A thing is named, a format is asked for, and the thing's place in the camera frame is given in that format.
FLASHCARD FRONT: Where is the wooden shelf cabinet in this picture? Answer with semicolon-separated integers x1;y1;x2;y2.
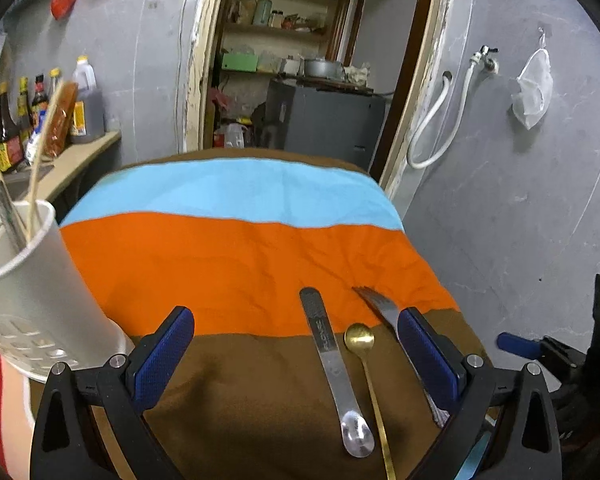
215;0;361;81

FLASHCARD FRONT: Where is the wall tap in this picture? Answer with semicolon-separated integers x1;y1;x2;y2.
470;46;498;73

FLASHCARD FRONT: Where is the flat-handled steel spoon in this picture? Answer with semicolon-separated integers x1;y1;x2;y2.
299;287;377;459

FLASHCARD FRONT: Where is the white hose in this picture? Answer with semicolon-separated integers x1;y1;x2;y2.
406;52;481;170

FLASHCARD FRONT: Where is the steel fork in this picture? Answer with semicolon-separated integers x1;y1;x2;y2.
352;286;451;429

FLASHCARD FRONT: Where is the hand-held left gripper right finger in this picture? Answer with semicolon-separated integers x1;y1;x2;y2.
397;307;563;480

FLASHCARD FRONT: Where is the red-capped sauce bottle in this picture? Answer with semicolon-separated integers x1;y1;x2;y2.
31;74;50;121

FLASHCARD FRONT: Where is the metal pot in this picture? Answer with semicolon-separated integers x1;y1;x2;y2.
304;57;343;78

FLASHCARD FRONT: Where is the gold spoon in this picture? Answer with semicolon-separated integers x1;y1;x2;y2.
343;323;397;480

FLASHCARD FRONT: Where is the white plastic jug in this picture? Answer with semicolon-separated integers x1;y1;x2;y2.
223;123;248;149

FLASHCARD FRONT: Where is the striped blue orange brown blanket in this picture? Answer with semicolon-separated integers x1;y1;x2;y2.
27;152;491;480

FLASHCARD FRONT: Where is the grey cabinet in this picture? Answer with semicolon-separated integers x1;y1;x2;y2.
265;79;387;171

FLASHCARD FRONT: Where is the orange seasoning packet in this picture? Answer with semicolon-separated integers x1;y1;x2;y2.
42;82;78;158

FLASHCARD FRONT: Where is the blue and white packet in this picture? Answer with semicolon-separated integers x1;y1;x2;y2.
25;112;48;163

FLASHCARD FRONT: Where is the large oil jug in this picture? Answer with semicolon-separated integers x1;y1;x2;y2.
70;56;106;143

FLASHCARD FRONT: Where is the door frame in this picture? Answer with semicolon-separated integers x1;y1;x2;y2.
182;0;461;201

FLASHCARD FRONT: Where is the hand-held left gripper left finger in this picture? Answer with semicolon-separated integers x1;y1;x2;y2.
30;306;196;480

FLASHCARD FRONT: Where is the soy sauce bottle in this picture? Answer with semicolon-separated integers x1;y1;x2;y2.
0;82;28;171

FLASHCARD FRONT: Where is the red and peach cloth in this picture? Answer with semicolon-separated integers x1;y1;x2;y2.
0;352;36;480

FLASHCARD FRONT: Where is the yellow-capped sauce bottle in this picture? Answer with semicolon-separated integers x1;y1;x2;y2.
17;77;33;141

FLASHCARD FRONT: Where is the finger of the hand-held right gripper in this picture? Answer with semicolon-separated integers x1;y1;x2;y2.
496;332;587;370

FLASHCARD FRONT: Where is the large steel spoon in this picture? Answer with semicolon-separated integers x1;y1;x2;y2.
0;182;27;252

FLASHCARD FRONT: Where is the white plastic bag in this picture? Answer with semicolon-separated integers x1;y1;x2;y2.
511;27;554;131

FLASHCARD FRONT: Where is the white plastic utensil holder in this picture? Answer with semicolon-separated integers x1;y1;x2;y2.
0;199;136;381

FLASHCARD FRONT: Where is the green box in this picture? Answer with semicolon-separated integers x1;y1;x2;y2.
221;52;258;72

